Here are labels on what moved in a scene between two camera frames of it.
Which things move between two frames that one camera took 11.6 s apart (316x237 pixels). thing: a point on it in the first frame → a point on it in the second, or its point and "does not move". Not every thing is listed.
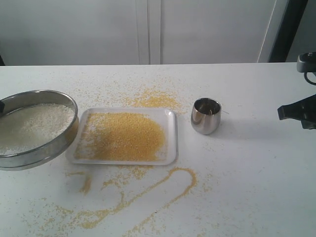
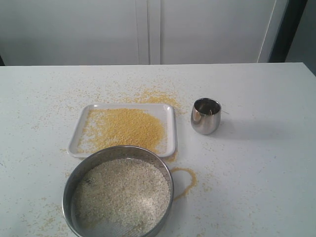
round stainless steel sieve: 35,125 → 120,191
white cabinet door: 171,32 does not move
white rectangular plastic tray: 124,136 does not move
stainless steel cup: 206,115 does not move
